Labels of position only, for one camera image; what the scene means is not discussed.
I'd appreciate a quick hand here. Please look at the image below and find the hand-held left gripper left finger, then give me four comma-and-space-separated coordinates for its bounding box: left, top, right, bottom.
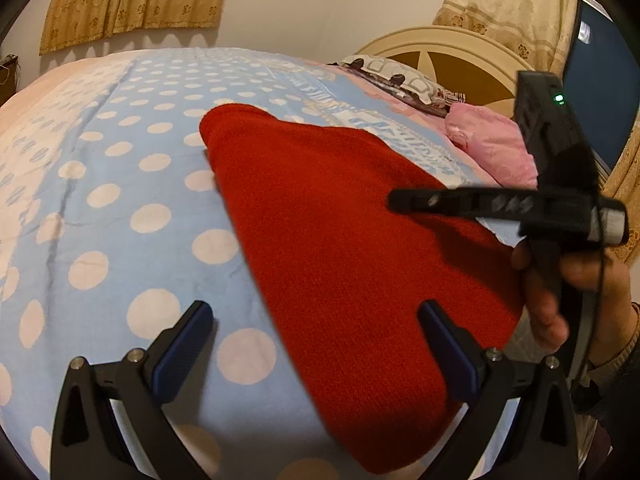
50, 300, 216, 480

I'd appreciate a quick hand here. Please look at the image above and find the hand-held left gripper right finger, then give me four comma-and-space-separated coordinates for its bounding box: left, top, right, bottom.
417, 299, 581, 480

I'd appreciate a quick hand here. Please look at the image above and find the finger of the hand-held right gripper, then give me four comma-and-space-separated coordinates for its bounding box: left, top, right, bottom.
388, 186, 543, 223

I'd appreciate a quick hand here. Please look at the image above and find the red knitted sweater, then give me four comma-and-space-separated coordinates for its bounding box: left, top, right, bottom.
199, 103, 526, 476

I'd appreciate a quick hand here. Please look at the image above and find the person's right forearm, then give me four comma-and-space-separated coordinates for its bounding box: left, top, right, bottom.
570, 300, 640, 480

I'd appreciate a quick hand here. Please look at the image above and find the person's right hand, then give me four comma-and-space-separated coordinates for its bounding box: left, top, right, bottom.
510, 239, 635, 361

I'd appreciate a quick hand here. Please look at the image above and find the pink cloth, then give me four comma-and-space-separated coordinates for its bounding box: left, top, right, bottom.
444, 102, 541, 191

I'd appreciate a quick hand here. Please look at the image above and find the patterned white pillow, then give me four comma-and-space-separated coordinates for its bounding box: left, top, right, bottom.
327, 55, 467, 118

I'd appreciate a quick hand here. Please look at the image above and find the cream wooden headboard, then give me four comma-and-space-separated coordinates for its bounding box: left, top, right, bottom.
352, 25, 526, 123

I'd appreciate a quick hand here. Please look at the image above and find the beige floral curtain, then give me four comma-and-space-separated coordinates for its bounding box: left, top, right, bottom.
432, 0, 640, 266
39, 0, 236, 57

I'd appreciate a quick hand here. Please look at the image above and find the polka-dot bed blanket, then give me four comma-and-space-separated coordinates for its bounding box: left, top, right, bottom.
0, 47, 551, 480

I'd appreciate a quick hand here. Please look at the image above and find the brown wooden desk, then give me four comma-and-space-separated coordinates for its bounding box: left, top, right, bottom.
0, 54, 22, 108

